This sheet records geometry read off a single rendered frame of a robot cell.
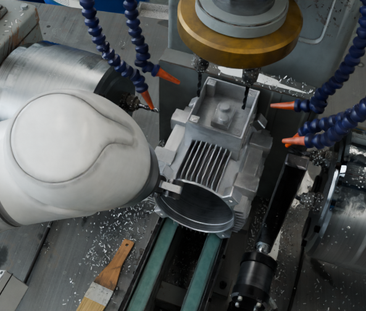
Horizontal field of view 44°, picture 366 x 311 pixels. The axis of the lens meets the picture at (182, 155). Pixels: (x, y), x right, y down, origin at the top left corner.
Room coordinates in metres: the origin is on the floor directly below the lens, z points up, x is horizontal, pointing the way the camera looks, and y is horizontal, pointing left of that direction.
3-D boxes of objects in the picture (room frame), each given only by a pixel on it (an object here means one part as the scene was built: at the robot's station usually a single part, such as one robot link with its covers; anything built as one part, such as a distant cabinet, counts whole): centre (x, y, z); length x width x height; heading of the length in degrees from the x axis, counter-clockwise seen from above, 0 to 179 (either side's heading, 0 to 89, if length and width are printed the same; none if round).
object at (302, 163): (0.36, -0.15, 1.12); 0.04 x 0.03 x 0.26; 163
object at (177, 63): (0.67, -0.10, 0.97); 0.30 x 0.11 x 0.34; 73
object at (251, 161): (0.51, -0.05, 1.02); 0.20 x 0.19 x 0.19; 162
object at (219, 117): (0.55, -0.07, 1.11); 0.12 x 0.11 x 0.07; 162
